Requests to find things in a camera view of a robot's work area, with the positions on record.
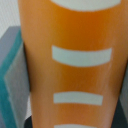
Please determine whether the gripper grey green-padded left finger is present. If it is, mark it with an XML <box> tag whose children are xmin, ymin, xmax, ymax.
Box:
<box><xmin>0</xmin><ymin>26</ymin><xmax>30</xmax><ymax>128</ymax></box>

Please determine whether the gripper grey green-padded right finger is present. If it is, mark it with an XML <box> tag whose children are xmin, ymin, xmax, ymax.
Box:
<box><xmin>114</xmin><ymin>65</ymin><xmax>128</xmax><ymax>128</ymax></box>

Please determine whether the orange bread loaf toy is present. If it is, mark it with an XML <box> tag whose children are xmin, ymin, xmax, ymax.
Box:
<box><xmin>18</xmin><ymin>0</ymin><xmax>128</xmax><ymax>128</ymax></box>

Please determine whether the beige woven placemat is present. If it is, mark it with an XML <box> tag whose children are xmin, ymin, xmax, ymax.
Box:
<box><xmin>0</xmin><ymin>0</ymin><xmax>20</xmax><ymax>38</ymax></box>

